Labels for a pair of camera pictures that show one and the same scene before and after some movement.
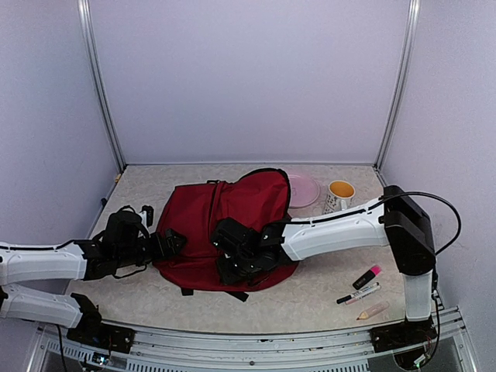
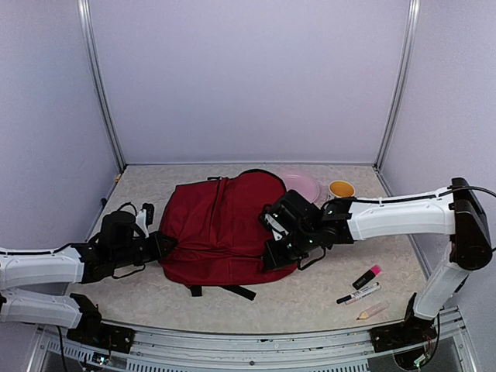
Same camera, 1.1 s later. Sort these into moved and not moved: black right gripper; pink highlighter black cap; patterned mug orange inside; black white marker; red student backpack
Moved: black right gripper; red student backpack
Not moved: patterned mug orange inside; black white marker; pink highlighter black cap
